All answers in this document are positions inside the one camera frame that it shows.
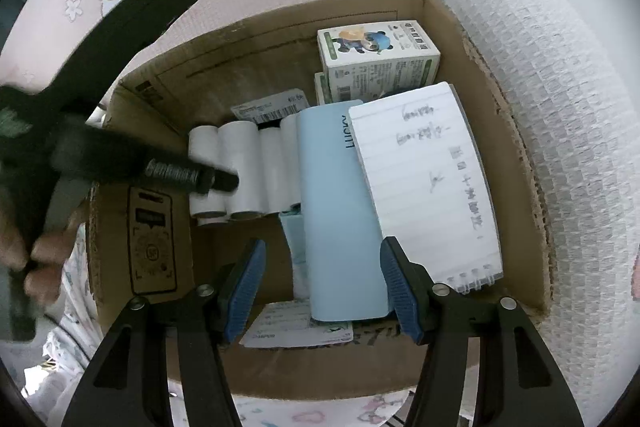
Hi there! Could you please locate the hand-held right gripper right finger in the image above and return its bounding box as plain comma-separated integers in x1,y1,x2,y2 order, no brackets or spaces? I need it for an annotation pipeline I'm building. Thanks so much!
379,236,586,427

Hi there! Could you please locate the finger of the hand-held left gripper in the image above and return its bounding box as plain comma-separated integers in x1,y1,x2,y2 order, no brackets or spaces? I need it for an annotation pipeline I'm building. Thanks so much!
50,119,151,185

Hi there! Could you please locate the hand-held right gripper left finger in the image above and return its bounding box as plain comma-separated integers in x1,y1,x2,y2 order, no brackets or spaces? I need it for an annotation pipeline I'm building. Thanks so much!
60,238,268,427

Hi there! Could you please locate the small white spout pouch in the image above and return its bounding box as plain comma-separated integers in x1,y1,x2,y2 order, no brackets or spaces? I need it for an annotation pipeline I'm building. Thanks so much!
242,301,355,349

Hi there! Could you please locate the black marker pen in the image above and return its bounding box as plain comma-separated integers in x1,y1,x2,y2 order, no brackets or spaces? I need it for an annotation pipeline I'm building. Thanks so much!
144,158,241,196

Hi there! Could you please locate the brown cardboard box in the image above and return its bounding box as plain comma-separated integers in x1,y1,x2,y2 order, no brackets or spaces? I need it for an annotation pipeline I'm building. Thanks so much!
86,0,556,400

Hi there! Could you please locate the person's left hand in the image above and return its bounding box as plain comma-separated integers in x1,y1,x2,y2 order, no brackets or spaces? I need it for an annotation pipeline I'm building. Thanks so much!
0,214,83,305

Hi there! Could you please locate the teal soft packet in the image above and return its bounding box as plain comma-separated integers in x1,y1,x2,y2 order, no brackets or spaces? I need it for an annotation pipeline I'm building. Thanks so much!
278,204,312,298

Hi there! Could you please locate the white lined spiral notebook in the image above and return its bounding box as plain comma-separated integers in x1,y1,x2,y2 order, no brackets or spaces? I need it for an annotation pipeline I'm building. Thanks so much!
348,82,503,295

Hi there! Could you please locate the white printed cloth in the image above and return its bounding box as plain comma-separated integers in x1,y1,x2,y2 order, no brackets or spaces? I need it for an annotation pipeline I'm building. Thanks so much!
20,227,416,427

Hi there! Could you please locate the green white box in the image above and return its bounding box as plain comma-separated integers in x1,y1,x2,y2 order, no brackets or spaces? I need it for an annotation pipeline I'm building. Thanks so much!
314,72,333,105

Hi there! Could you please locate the white box with cartoon panda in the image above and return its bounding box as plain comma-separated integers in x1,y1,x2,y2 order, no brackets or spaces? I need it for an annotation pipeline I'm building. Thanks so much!
317,19,442,104

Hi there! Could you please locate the black cable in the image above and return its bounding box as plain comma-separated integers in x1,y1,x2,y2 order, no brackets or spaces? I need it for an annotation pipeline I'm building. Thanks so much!
44,314,98,350

